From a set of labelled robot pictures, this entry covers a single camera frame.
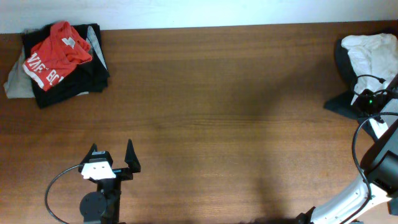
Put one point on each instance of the red printed t-shirt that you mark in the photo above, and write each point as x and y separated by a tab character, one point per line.
57	56

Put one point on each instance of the dark garment at right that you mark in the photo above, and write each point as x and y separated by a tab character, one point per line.
342	103

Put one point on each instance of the white t-shirt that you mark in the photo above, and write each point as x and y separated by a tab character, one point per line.
373	59

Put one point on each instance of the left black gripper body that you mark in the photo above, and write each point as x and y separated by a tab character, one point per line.
120	174

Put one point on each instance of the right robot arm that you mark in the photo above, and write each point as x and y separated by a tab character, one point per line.
375	184

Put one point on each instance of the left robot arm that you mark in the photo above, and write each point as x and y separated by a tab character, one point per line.
103	205

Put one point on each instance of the black folded garment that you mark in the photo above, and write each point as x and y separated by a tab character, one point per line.
89	77

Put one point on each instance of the grey folded garment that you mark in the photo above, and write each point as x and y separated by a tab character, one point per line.
18	84

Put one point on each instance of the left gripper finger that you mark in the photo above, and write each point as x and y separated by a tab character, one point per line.
86	159
131	159

